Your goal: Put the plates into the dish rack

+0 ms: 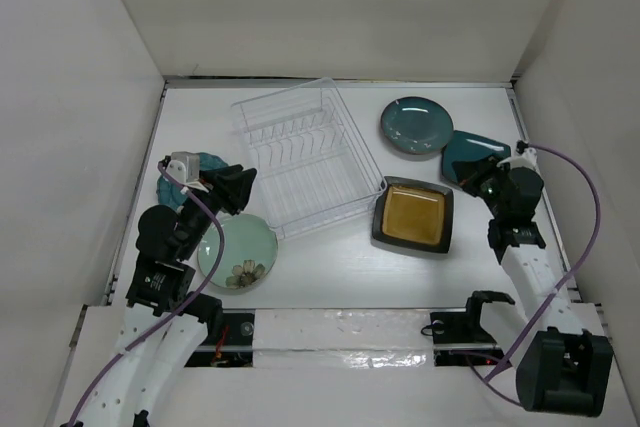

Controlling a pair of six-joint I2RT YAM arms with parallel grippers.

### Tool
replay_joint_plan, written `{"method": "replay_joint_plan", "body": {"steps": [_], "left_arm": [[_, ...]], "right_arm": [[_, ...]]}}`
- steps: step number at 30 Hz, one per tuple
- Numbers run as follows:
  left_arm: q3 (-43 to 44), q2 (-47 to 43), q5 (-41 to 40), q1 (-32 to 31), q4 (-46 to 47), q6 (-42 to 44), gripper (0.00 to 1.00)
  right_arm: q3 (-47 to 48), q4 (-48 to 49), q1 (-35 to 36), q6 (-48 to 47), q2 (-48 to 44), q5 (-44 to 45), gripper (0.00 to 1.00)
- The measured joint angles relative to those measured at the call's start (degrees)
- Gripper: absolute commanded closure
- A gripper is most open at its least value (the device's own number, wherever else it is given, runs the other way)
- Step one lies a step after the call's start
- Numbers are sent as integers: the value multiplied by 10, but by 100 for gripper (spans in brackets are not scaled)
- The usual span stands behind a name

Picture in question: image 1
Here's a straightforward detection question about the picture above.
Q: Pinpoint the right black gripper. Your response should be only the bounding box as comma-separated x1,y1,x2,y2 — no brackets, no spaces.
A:
450,153,511,219

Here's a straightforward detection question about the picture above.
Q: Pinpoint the metal rail bar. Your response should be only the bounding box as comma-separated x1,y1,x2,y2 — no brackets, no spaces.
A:
196,337,499,354

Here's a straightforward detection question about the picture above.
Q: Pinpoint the brown square plate black rim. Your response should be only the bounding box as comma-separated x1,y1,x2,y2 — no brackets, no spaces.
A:
371,176,454,254

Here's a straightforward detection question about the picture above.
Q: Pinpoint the teal square plate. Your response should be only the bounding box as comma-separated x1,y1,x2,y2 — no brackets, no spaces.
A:
440,130,511,184

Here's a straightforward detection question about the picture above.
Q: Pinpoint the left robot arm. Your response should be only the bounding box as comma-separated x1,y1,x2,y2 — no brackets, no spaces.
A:
68,152,257,426

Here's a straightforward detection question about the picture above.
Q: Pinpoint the light green floral plate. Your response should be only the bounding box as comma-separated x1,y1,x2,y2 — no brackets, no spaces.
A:
210,214,278,294

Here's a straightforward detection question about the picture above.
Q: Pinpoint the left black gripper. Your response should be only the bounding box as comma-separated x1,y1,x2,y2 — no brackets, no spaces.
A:
177,163,255,259

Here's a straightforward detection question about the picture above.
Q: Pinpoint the teal scalloped plate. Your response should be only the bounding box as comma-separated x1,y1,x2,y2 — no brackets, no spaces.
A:
156,152,228,211

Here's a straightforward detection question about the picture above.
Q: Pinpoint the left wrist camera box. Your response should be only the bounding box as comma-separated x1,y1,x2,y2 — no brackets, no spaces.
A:
165,151,200,185

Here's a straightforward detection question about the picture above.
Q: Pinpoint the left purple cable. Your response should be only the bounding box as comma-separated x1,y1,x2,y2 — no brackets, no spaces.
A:
64,159,226,427

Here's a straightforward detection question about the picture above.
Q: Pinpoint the dark blue round plate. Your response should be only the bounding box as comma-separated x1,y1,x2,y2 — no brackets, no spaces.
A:
380,96,454,155

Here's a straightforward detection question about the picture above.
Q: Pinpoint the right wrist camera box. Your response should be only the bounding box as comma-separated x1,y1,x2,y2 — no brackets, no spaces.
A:
498,140,537,171

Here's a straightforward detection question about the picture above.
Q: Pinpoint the clear white dish rack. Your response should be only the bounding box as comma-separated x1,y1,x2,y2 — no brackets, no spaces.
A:
231,78,386,239

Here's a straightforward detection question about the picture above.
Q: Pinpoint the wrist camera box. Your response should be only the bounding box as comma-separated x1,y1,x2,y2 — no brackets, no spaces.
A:
165,151,200,185
498,140,537,171

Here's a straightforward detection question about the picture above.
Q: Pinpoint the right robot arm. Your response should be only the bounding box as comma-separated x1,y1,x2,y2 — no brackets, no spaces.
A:
452,156,613,417

